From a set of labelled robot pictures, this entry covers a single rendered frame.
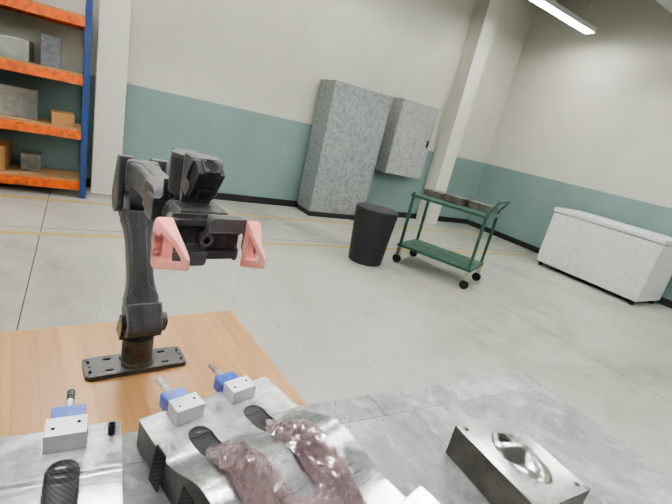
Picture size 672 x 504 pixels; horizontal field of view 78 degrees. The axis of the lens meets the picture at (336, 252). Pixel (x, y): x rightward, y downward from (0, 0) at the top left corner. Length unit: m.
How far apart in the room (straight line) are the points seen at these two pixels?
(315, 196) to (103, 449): 5.67
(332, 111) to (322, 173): 0.88
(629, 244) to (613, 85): 2.74
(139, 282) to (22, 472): 0.39
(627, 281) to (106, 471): 6.44
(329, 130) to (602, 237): 4.10
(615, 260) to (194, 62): 6.12
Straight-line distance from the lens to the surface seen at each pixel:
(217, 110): 6.05
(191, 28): 5.99
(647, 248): 6.62
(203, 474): 0.68
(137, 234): 0.95
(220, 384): 0.87
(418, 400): 1.09
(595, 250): 6.86
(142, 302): 0.93
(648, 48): 8.19
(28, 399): 0.97
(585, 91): 8.39
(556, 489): 0.92
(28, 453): 0.73
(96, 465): 0.70
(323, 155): 6.12
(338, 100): 6.14
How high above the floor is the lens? 1.39
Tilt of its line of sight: 17 degrees down
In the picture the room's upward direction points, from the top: 13 degrees clockwise
